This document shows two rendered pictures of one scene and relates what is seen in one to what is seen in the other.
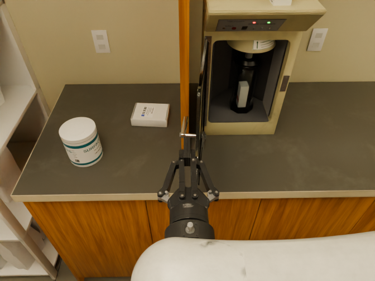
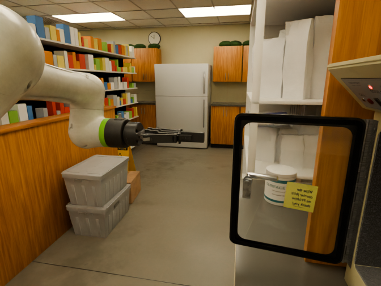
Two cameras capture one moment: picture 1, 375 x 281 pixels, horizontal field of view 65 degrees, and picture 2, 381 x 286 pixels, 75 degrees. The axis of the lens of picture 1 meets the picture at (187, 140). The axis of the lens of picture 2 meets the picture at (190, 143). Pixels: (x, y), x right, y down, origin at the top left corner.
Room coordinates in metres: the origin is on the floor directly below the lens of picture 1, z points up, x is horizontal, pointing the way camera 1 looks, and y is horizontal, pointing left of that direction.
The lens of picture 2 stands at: (0.62, -0.70, 1.47)
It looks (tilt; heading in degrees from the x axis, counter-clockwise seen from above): 14 degrees down; 102
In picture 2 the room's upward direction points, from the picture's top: straight up
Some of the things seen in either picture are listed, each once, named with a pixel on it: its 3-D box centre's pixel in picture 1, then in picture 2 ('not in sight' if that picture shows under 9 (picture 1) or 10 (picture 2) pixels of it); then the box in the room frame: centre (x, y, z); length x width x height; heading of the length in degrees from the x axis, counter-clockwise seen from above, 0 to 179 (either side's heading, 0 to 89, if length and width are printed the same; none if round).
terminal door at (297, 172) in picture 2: (201, 115); (288, 188); (0.75, -0.04, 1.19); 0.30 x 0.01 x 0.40; 173
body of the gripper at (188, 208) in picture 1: (188, 208); (142, 134); (0.32, 0.00, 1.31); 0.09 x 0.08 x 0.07; 1
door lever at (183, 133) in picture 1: (189, 127); not in sight; (0.68, -0.01, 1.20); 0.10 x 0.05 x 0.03; 173
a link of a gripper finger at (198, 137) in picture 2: (188, 150); (192, 137); (0.48, 0.00, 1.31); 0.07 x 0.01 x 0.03; 1
